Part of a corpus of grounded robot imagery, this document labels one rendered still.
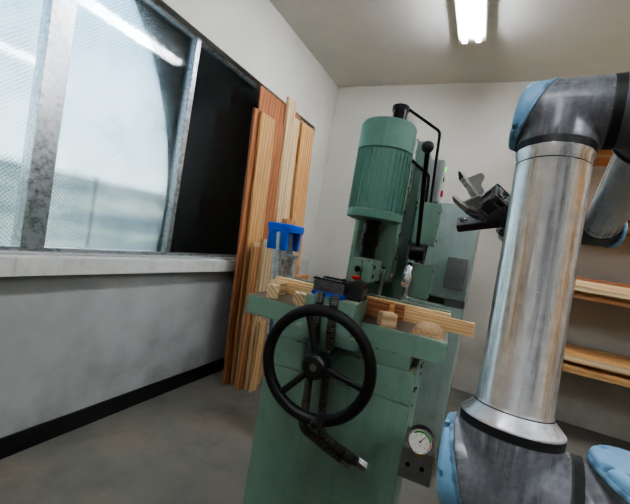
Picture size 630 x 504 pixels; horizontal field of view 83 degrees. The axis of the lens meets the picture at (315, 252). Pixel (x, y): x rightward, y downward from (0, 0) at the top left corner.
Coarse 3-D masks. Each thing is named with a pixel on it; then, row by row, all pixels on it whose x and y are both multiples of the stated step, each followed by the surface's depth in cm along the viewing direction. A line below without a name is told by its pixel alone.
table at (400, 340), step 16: (256, 304) 112; (272, 304) 110; (288, 304) 108; (368, 320) 103; (304, 336) 96; (320, 336) 94; (336, 336) 93; (368, 336) 99; (384, 336) 98; (400, 336) 96; (416, 336) 95; (400, 352) 96; (416, 352) 95; (432, 352) 93
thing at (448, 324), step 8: (272, 280) 128; (280, 280) 127; (288, 288) 125; (296, 288) 124; (304, 288) 123; (312, 288) 122; (408, 312) 111; (416, 312) 110; (424, 312) 110; (408, 320) 111; (416, 320) 110; (424, 320) 109; (432, 320) 108; (440, 320) 107; (448, 320) 106; (456, 320) 106; (448, 328) 106; (456, 328) 106; (464, 328) 105; (472, 328) 104; (472, 336) 104
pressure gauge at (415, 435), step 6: (414, 426) 90; (420, 426) 89; (414, 432) 88; (420, 432) 88; (426, 432) 87; (408, 438) 89; (414, 438) 88; (420, 438) 88; (426, 438) 87; (432, 438) 87; (408, 444) 89; (414, 444) 88; (420, 444) 88; (426, 444) 87; (432, 444) 87; (414, 450) 88; (420, 450) 88; (426, 450) 87; (420, 456) 90
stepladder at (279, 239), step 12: (276, 228) 198; (288, 228) 197; (300, 228) 205; (276, 240) 197; (288, 240) 198; (300, 240) 212; (276, 252) 197; (288, 252) 212; (276, 264) 196; (288, 264) 212
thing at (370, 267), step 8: (352, 264) 113; (360, 264) 112; (368, 264) 111; (376, 264) 116; (352, 272) 113; (360, 272) 112; (368, 272) 111; (376, 272) 118; (360, 280) 112; (368, 280) 111; (376, 280) 121
